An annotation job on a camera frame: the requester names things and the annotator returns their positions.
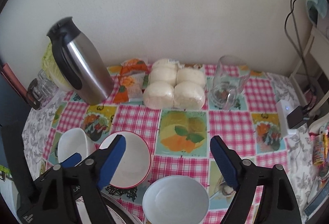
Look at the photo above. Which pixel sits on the clear drinking glass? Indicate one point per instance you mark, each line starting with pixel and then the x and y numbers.
pixel 43 75
pixel 46 91

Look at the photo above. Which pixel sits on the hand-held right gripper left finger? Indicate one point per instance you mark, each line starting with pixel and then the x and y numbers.
pixel 113 159

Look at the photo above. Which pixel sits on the steel thermos jug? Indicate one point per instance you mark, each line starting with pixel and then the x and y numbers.
pixel 87 69

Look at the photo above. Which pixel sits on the white square bowl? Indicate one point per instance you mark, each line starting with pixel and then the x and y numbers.
pixel 72 141

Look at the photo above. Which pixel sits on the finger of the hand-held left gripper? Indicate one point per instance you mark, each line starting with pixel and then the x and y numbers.
pixel 18 162
pixel 72 160

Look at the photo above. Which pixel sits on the grey floral tablecloth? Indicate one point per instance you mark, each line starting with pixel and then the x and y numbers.
pixel 33 123

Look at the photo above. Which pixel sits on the green box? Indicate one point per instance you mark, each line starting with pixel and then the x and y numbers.
pixel 4 172

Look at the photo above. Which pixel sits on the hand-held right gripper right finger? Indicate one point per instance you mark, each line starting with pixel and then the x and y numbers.
pixel 223 162

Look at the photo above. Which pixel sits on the colourful candy packet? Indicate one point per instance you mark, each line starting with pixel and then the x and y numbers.
pixel 320 149

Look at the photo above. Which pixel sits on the clear glass mug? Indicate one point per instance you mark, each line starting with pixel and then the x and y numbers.
pixel 228 80

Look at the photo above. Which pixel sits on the dark blue panel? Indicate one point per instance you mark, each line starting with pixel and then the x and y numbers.
pixel 10 100

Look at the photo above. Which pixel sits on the white plastic chair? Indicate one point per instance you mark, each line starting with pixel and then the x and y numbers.
pixel 321 121

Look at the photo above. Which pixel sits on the napa cabbage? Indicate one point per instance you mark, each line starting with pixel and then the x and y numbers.
pixel 51 64

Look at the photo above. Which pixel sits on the pink board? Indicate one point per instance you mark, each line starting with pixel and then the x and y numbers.
pixel 10 73

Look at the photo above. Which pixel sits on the white round bowl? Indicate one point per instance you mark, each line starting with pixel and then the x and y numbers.
pixel 174 201

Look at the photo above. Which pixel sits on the packaged white steamed buns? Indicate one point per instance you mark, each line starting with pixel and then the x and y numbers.
pixel 174 85

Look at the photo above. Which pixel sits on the black charger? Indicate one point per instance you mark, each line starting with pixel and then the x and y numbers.
pixel 297 117

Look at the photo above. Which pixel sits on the orange snack packet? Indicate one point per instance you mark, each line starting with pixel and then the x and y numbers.
pixel 135 67
pixel 128 89

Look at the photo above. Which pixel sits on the white power strip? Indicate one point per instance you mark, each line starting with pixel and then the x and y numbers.
pixel 285 121

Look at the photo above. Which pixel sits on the cream wooden chair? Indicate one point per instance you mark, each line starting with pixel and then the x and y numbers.
pixel 312 54

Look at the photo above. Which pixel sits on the strawberry print bowl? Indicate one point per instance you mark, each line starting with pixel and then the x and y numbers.
pixel 133 162

